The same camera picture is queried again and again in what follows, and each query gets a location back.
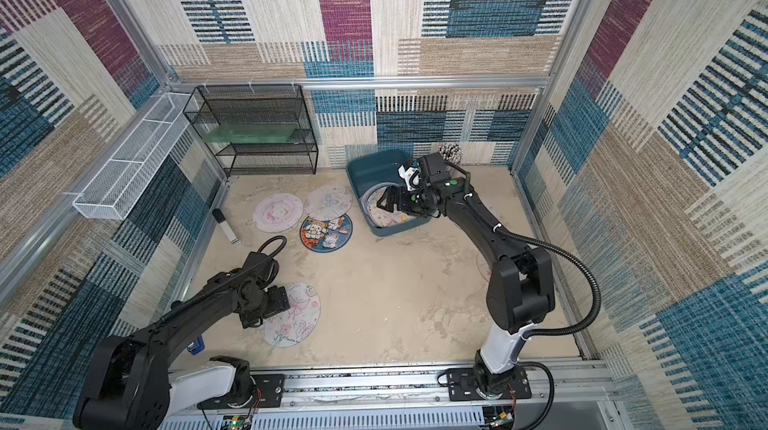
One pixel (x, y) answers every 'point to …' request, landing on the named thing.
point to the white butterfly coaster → (328, 202)
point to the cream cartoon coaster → (382, 217)
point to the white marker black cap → (225, 225)
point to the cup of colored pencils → (451, 152)
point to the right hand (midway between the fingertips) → (394, 209)
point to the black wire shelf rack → (258, 105)
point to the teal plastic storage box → (370, 178)
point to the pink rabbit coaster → (484, 266)
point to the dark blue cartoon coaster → (326, 236)
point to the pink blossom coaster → (291, 328)
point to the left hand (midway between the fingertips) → (278, 310)
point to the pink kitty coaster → (277, 212)
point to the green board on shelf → (248, 134)
